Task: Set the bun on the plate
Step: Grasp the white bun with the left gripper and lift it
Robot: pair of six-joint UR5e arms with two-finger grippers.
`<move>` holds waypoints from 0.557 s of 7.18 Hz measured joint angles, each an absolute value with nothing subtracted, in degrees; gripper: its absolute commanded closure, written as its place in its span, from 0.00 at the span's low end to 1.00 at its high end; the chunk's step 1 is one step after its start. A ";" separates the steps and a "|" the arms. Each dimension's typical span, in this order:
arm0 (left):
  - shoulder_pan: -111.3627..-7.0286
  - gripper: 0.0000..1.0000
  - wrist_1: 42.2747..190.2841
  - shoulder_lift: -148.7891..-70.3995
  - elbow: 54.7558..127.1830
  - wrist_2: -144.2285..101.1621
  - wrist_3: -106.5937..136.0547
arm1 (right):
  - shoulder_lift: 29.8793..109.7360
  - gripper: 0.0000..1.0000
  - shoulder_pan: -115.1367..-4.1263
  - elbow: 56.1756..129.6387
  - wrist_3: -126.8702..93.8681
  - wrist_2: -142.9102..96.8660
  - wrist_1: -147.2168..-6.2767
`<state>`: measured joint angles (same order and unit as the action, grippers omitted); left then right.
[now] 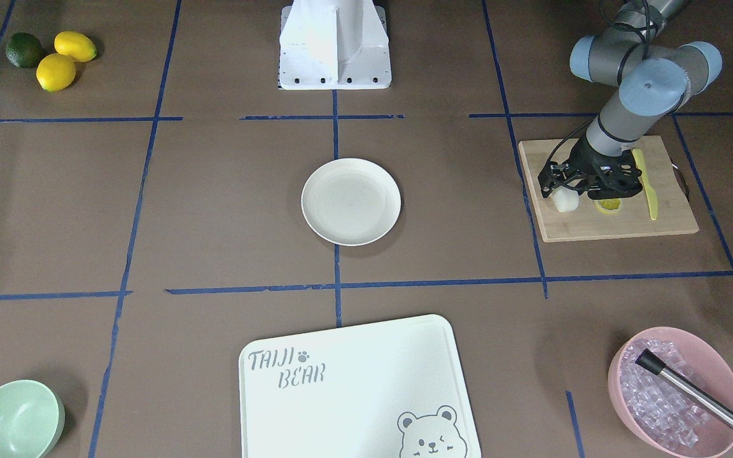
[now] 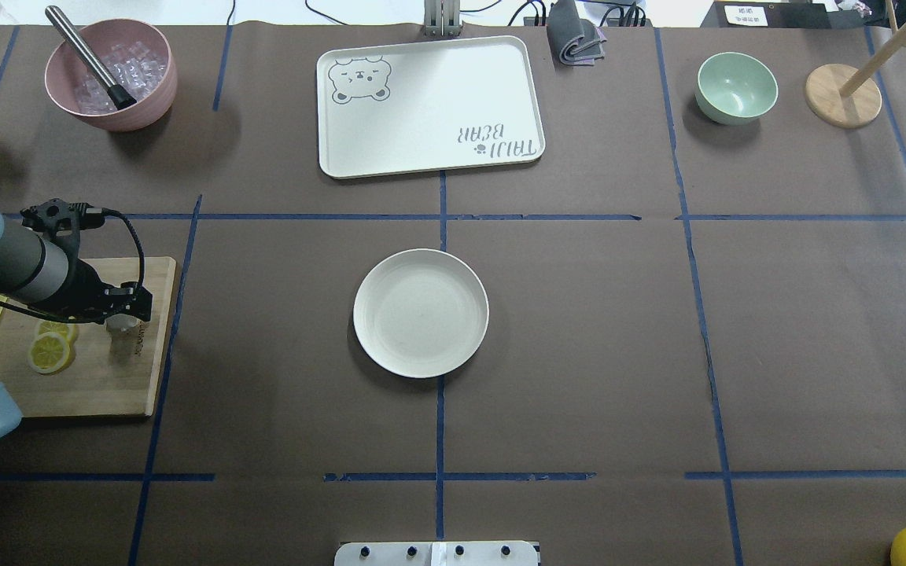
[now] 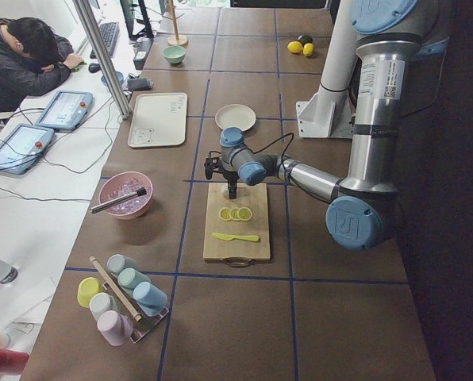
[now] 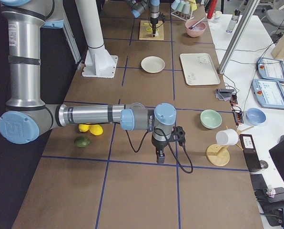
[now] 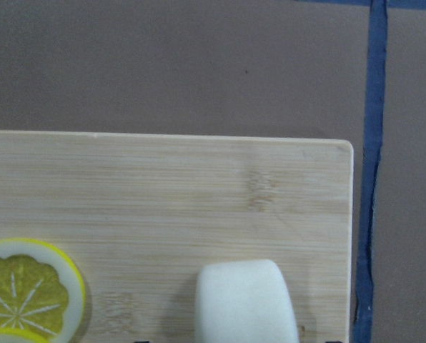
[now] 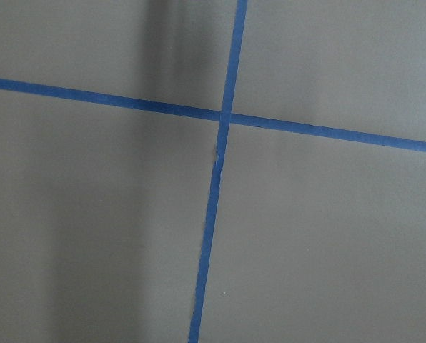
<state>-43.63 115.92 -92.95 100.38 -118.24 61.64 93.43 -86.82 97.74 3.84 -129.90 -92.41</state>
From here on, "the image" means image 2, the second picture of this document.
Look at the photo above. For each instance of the cream round plate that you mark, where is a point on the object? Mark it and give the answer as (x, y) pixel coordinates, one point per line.
(421, 313)

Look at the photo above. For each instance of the lemon slice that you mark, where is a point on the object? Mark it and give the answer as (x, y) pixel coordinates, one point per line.
(50, 353)
(69, 331)

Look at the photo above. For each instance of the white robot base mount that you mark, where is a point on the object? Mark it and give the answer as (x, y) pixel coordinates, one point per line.
(491, 552)

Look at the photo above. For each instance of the black box white label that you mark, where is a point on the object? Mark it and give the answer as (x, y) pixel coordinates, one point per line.
(795, 14)

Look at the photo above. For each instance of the bamboo cutting board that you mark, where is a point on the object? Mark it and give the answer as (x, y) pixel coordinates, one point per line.
(91, 385)

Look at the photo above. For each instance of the white bear tray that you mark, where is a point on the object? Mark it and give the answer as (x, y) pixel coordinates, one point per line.
(427, 106)

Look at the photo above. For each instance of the clear ice cubes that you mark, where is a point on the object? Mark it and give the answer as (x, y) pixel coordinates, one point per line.
(137, 67)

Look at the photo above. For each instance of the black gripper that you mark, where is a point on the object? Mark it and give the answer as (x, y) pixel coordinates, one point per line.
(83, 287)

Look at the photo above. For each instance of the middle lemon slice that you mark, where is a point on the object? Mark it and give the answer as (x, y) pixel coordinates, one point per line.
(69, 331)

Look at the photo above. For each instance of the grey metal bracket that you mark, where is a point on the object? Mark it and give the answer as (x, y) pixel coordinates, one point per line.
(442, 18)

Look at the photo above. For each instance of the grey folded cloth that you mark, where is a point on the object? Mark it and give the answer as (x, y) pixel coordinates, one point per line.
(574, 41)

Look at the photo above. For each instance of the bottom lemon slice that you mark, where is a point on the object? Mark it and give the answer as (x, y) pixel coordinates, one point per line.
(50, 353)

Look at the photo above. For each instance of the wooden stand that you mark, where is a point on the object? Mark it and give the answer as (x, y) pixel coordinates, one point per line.
(848, 97)

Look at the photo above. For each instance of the pink bowl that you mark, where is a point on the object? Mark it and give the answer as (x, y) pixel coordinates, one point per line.
(64, 70)

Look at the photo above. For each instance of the green bowl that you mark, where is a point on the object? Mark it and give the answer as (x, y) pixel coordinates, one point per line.
(735, 89)

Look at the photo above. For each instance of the metal rod black tip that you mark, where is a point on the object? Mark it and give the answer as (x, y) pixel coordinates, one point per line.
(117, 93)

